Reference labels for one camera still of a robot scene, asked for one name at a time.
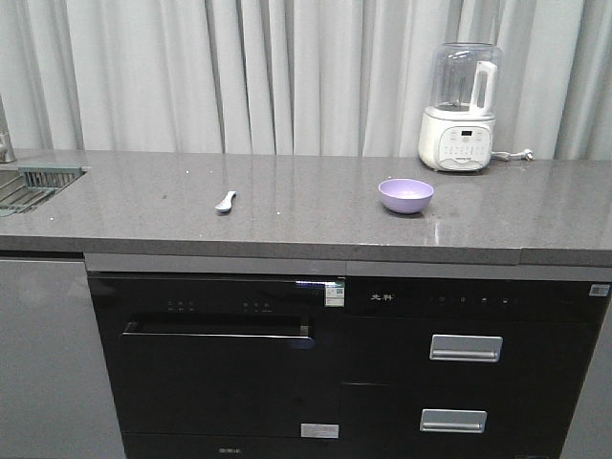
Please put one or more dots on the silver lower drawer handle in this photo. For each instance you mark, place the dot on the silver lower drawer handle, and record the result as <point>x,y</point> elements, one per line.
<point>453,421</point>

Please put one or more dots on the silver upper drawer handle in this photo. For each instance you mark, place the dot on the silver upper drawer handle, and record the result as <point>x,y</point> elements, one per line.
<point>465,348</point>

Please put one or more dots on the black built-in dishwasher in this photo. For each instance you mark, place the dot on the black built-in dishwasher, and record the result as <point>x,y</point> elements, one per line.
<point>222,365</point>

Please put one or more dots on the grey white curtain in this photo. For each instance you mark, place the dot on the grey white curtain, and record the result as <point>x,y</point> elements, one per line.
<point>295,77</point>

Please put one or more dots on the white blender with clear jar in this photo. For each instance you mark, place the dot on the white blender with clear jar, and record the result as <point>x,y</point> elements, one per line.
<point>457,125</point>

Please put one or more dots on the silver drawer handle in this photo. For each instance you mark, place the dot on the silver drawer handle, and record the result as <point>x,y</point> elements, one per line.
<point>465,348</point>
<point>453,421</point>

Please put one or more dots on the purple plastic bowl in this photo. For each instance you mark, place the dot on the purple plastic bowl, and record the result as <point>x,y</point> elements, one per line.
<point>405,196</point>

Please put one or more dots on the grey cabinet door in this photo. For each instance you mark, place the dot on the grey cabinet door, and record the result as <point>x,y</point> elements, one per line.
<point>56,400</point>

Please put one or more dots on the light blue plastic spoon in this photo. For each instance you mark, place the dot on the light blue plastic spoon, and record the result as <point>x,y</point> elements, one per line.
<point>226,204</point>

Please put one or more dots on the black drawer cabinet appliance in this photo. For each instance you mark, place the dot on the black drawer cabinet appliance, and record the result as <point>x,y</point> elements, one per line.
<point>549,330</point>

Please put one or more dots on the steel sink faucet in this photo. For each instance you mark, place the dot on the steel sink faucet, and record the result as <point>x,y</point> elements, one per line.
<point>7,155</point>

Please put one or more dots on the green sink drain rack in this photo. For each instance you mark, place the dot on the green sink drain rack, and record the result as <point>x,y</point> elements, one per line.
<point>27,187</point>

